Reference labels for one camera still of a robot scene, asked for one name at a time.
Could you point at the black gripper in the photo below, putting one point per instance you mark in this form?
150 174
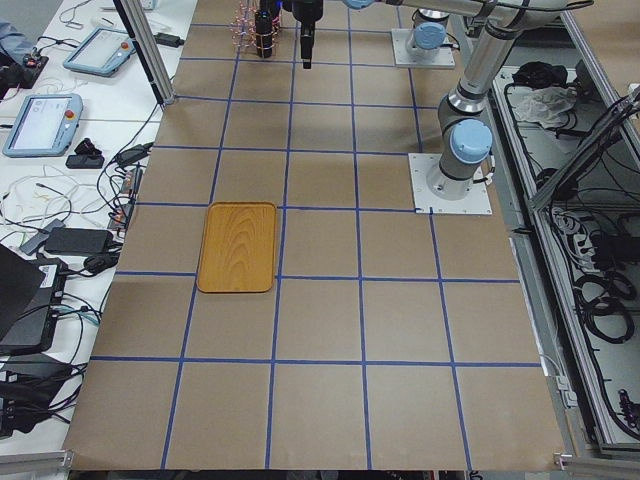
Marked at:
307 11

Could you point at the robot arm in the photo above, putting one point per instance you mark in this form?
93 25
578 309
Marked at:
410 4
468 140

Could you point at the wooden tray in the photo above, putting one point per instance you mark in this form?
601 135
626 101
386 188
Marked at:
238 248

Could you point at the upper teach pendant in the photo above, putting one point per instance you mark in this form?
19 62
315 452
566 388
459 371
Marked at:
101 53

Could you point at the teach pendant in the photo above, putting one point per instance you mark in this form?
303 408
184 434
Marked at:
101 53
45 126

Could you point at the white crumpled cloth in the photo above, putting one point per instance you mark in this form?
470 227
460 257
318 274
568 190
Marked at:
547 107

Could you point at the lower teach pendant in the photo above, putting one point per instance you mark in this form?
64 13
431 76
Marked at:
45 126

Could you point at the black power adapter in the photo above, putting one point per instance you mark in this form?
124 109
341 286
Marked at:
77 241

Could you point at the black laptop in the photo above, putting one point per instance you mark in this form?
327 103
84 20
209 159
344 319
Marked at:
31 291

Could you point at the copper wire wine basket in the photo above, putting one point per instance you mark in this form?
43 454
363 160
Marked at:
242 26

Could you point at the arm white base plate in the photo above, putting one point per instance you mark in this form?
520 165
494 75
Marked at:
434 193
422 46

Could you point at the aluminium frame post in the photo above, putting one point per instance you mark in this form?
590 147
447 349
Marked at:
135 22

